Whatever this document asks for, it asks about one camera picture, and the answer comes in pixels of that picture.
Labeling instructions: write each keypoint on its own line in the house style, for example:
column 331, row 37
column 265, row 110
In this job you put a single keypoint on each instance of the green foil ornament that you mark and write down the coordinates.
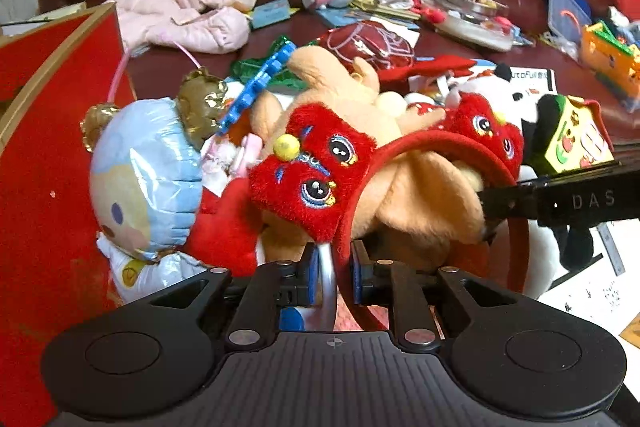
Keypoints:
column 250, row 69

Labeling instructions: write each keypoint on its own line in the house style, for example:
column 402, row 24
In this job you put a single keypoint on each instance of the foil balloon doll blue hair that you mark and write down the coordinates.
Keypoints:
column 145, row 187

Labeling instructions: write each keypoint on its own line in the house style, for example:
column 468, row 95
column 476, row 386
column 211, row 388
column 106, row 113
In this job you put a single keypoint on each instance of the panda plush toy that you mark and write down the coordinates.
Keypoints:
column 542, row 257

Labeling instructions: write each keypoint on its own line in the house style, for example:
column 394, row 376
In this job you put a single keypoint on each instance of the pink padded jacket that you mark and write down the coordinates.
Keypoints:
column 200, row 22

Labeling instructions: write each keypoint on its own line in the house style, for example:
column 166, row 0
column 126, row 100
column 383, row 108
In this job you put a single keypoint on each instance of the white card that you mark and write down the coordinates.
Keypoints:
column 407, row 36

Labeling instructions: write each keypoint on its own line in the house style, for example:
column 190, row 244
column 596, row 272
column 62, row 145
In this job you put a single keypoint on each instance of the pink frilly toy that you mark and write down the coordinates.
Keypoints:
column 230, row 157

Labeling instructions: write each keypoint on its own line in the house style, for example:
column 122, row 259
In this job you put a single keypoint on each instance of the red plush doll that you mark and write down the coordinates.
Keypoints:
column 225, row 227

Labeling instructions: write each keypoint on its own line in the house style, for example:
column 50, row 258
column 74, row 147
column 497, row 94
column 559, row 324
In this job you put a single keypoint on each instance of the clear plastic box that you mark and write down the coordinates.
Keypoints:
column 565, row 14

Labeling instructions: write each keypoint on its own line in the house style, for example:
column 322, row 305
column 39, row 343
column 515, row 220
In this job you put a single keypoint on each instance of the dark red spiderweb pouch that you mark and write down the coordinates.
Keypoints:
column 370, row 44

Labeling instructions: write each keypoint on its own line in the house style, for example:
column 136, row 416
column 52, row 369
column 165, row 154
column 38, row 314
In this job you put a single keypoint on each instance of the blue plastic gear toy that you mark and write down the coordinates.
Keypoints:
column 255, row 89

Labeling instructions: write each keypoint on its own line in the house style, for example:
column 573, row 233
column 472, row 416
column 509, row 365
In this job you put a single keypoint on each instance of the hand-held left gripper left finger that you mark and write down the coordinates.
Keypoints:
column 310, row 279

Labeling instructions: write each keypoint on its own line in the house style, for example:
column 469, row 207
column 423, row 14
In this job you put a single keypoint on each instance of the clear plastic tub of toys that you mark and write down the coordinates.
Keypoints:
column 470, row 24

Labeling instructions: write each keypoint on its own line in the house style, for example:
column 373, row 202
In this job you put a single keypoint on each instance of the thin pink hoop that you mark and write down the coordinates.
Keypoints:
column 120, row 74

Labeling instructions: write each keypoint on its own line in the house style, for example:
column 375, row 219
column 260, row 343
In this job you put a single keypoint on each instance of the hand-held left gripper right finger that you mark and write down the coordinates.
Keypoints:
column 358, row 279

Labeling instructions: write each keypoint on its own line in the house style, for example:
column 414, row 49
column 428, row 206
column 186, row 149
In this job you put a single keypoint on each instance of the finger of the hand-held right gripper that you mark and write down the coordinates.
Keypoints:
column 507, row 204

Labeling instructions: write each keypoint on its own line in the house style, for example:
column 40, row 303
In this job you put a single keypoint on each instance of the red lion plush headband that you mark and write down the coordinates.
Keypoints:
column 310, row 177

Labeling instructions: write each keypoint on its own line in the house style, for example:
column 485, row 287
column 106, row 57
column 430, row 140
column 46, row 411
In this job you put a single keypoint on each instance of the yellow felt house bag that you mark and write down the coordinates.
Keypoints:
column 575, row 142

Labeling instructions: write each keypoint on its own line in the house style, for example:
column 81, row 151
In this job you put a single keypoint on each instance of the tan plush toy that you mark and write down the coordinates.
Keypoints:
column 322, row 72

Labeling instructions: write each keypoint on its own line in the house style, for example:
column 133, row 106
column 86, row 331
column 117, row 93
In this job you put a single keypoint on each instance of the colourful toy house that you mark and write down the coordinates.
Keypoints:
column 607, row 52

